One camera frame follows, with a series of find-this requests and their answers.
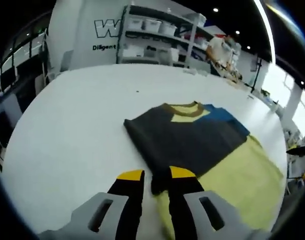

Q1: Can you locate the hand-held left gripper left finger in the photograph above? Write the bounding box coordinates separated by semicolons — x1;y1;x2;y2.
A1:
38;169;146;240

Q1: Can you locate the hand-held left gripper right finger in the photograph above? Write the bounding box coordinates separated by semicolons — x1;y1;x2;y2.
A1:
167;165;272;240

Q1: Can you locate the yellow blue grey garment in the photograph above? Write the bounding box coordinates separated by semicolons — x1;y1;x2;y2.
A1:
123;100;285;240

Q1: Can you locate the black tripod stand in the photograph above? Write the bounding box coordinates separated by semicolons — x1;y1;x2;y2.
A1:
250;56;264;94

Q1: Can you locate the white cardboard box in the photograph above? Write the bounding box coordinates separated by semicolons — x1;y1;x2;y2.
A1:
168;48;180;63
122;46;145;58

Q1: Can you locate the light grey chair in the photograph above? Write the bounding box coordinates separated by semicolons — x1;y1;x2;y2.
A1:
61;49;75;73

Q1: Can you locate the grey metal shelf unit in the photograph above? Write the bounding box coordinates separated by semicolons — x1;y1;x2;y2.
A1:
116;4;210;69

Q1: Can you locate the white storage bin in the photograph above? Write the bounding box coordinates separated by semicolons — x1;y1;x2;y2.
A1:
128;18;144;30
144;19;161;32
161;21;178;35

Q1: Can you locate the white metal rack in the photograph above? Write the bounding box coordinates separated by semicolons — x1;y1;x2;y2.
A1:
39;28;53;85

